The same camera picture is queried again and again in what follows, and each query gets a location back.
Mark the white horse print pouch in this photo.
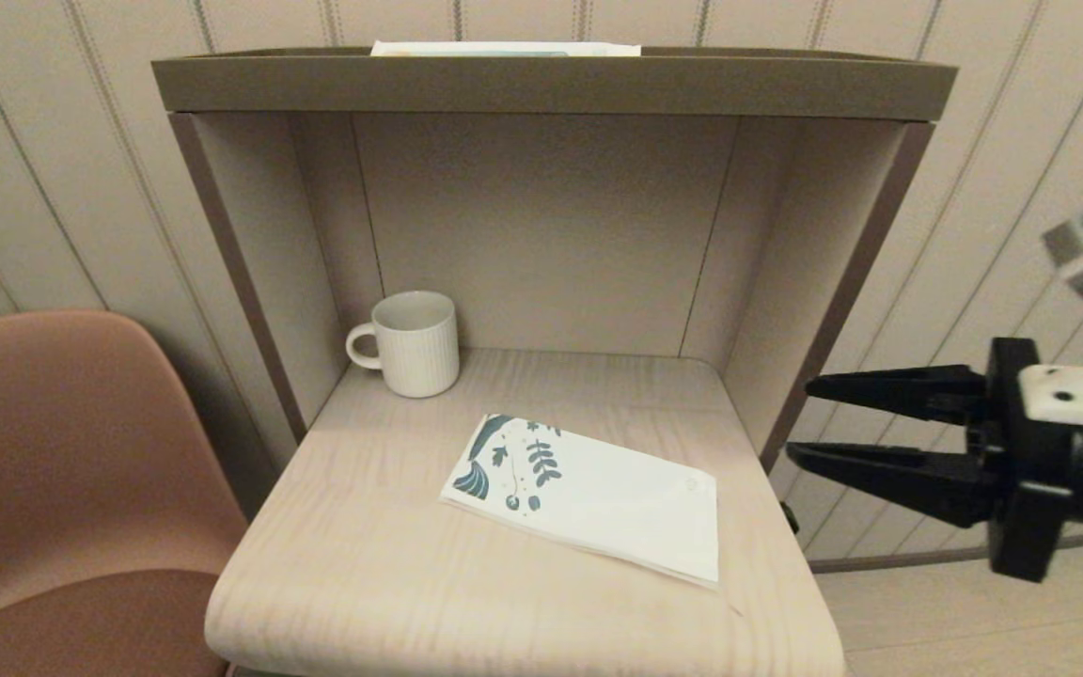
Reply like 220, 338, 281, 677
440, 414, 721, 591

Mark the beige wooden desk shelf unit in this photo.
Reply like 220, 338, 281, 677
151, 47, 959, 677

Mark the white ribbed ceramic mug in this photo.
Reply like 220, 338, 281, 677
346, 291, 460, 399

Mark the white blue toothbrush box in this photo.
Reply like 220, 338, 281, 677
370, 40, 642, 57

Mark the pink chair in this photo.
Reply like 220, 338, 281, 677
0, 310, 251, 677

